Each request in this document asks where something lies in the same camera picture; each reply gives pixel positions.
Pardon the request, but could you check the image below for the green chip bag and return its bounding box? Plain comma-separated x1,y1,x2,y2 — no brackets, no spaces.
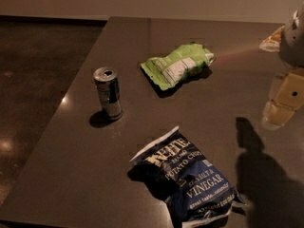
141,43,216,91

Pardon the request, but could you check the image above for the blue kettle chip bag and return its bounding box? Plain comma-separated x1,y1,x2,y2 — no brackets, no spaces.
128,127,244,228

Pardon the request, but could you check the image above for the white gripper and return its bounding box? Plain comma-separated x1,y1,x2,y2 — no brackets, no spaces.
259,5,304,130

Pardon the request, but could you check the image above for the silver redbull can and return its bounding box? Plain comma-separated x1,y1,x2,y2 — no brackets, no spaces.
93,66,123,121

